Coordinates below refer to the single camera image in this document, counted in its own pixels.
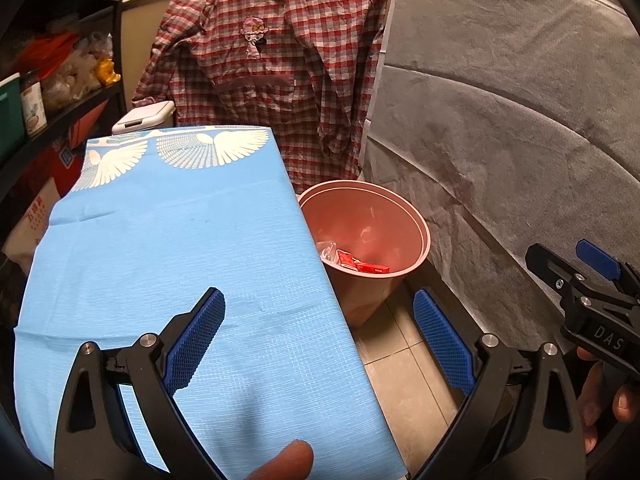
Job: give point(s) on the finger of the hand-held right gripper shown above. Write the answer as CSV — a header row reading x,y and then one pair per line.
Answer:
x,y
597,257
545,260

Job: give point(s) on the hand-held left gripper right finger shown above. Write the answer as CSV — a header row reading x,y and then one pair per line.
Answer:
x,y
445,340

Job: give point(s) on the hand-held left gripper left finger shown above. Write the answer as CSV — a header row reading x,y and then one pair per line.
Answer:
x,y
195,340

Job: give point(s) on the red plastic bag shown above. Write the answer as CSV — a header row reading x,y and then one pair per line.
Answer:
x,y
347,258

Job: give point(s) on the pink plastic bin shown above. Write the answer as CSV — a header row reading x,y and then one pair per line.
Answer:
x,y
370,220

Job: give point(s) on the clear plastic bag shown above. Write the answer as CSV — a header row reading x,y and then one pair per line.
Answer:
x,y
327,252

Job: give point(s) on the person's right hand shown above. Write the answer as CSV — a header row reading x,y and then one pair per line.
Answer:
x,y
625,400

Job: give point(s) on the person's left hand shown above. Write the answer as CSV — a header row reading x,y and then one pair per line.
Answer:
x,y
285,462

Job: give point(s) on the blue winged tablecloth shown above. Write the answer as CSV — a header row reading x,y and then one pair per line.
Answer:
x,y
175,240

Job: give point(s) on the grey fabric cover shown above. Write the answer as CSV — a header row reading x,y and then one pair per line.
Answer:
x,y
500,135

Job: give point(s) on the white rice sack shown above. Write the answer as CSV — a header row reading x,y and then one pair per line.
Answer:
x,y
35,225

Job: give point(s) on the red blue cardboard box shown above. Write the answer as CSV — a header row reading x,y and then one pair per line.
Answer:
x,y
75,155

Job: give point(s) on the white lidded bin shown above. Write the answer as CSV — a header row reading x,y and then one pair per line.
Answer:
x,y
142,116

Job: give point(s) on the red plaid shirt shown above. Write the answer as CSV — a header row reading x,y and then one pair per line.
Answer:
x,y
270,70

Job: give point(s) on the yellow figurine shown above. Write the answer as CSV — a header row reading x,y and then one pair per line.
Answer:
x,y
107,72

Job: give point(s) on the labelled glass jar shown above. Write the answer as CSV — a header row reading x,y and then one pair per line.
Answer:
x,y
33,107

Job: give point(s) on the clear bags of food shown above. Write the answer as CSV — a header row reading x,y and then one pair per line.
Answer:
x,y
75,77

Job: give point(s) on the green storage box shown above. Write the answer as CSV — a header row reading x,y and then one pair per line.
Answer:
x,y
11,115

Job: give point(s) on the black shelf rack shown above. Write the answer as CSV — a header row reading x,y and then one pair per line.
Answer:
x,y
115,50

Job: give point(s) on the red bag on shelf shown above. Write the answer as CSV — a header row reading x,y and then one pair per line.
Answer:
x,y
50,50

